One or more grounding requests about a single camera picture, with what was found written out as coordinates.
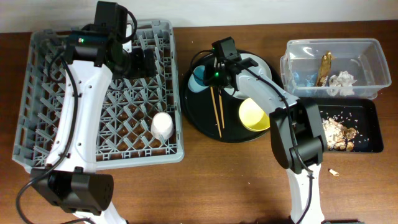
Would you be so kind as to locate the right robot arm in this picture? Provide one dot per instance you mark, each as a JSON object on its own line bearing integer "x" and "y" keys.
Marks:
{"x": 298, "y": 139}

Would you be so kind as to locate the black rectangular tray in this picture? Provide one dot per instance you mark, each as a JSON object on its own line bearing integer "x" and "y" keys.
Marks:
{"x": 357, "y": 113}

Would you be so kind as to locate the brown gold snack wrapper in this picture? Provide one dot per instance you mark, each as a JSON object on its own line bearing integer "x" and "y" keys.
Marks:
{"x": 324, "y": 69}

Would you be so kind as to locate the light blue plastic cup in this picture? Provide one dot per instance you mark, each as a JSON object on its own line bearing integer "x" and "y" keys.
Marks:
{"x": 194, "y": 83}

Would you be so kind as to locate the food crumb on table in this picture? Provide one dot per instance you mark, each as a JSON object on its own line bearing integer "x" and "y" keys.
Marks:
{"x": 334, "y": 173}

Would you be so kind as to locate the pink plastic cup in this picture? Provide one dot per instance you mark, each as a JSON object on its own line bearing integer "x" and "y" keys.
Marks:
{"x": 162, "y": 126}

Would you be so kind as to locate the white tissue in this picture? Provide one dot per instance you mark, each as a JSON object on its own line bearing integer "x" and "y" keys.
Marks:
{"x": 341, "y": 84}

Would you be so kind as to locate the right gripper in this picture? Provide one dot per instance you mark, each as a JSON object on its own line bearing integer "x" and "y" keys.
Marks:
{"x": 209, "y": 81}

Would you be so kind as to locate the food scraps pile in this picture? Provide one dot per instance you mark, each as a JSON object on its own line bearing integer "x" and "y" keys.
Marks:
{"x": 338, "y": 136}

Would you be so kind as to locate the blue wrapper in bin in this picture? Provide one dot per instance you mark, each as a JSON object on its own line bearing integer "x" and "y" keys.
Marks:
{"x": 305, "y": 79}

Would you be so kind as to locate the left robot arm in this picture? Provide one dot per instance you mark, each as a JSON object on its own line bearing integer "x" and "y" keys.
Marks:
{"x": 92, "y": 57}

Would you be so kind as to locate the round black serving tray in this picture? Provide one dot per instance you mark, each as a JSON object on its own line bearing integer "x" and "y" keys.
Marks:
{"x": 197, "y": 106}

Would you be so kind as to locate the grey round plate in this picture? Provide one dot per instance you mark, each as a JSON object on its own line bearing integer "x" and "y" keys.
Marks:
{"x": 262, "y": 70}

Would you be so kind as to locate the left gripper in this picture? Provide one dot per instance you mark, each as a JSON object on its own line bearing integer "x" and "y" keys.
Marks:
{"x": 140, "y": 69}

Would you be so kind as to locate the clear plastic waste bin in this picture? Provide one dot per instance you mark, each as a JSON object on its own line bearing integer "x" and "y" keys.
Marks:
{"x": 362, "y": 58}

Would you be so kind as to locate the grey plastic dishwasher rack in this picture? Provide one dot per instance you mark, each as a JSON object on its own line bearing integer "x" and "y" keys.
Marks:
{"x": 124, "y": 136}

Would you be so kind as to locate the yellow bowl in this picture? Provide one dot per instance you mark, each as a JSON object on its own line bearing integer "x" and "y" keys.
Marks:
{"x": 253, "y": 117}

